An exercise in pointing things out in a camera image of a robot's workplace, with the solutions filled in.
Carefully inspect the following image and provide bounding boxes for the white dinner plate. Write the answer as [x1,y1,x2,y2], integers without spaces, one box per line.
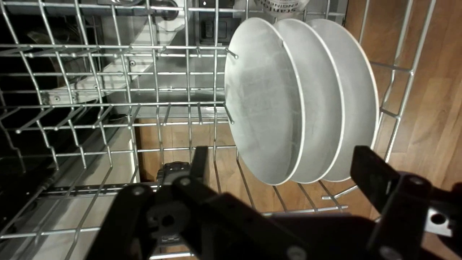
[224,15,307,187]
[307,17,380,183]
[274,17,346,184]

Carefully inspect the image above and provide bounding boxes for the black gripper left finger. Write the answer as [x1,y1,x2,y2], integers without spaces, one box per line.
[88,144,300,260]

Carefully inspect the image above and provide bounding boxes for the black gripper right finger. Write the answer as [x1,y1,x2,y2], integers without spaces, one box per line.
[349,143,462,260]

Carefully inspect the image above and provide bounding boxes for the grey dishwasher door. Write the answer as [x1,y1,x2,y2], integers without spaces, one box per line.
[0,114,146,260]

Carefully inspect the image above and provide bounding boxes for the metal wire dishwasher rack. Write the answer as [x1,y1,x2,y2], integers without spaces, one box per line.
[0,0,439,260]

